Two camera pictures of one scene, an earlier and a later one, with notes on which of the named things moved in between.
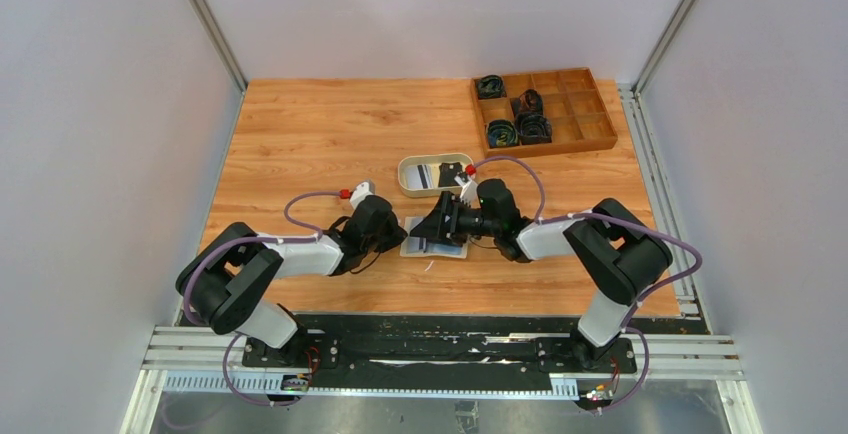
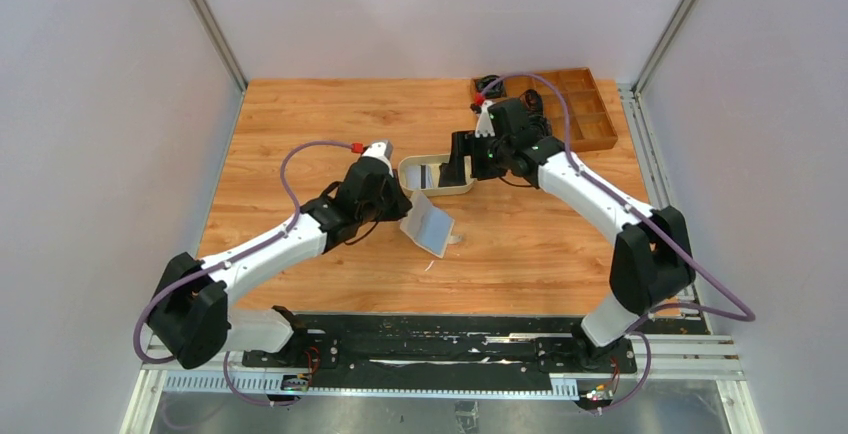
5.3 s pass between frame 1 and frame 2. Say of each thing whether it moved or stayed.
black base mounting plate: stayed
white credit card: stayed
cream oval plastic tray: stayed
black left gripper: moved
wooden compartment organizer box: stayed
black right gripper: moved
